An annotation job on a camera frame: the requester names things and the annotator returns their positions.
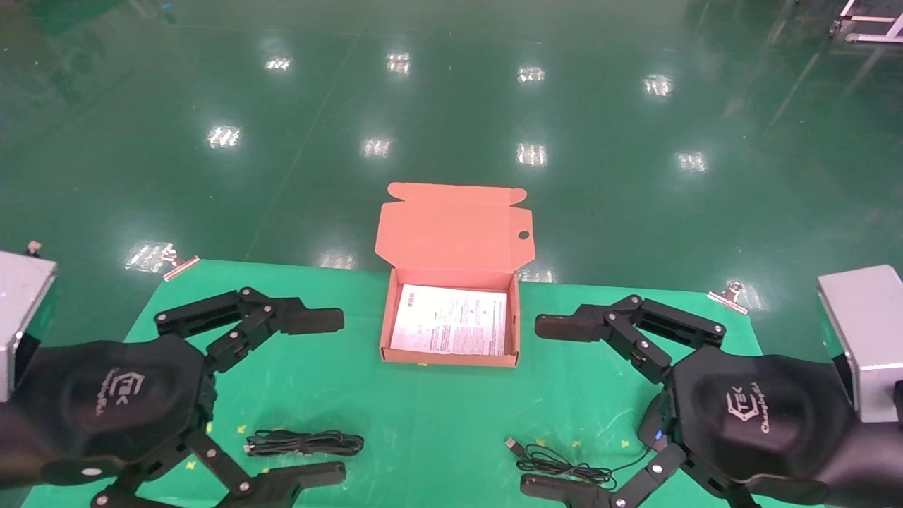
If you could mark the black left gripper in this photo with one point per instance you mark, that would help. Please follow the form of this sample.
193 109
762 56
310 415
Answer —
106 402

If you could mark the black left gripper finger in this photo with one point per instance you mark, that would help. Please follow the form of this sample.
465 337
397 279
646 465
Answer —
310 321

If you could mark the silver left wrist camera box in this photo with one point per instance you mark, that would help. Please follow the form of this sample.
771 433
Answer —
21 310

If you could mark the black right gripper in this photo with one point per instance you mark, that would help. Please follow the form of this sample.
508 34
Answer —
755 416

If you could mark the silver binder clip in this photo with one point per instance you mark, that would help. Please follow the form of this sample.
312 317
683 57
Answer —
728 298
180 266

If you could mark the green table mat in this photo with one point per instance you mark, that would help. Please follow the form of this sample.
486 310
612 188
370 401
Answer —
437 423

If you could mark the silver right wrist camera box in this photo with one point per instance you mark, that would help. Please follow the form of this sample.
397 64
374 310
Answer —
868 339

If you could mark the open brown cardboard box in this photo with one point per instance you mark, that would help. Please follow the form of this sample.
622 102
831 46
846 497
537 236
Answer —
451 233

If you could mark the white printed manual sheet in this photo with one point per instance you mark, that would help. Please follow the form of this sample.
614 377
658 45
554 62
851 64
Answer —
451 321

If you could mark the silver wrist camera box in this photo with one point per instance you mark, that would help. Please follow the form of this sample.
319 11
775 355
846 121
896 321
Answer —
868 339
21 310

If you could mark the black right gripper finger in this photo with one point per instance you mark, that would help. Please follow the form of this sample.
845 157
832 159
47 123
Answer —
564 328

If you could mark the white metal frame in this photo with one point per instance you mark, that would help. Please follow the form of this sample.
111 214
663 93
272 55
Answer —
875 37

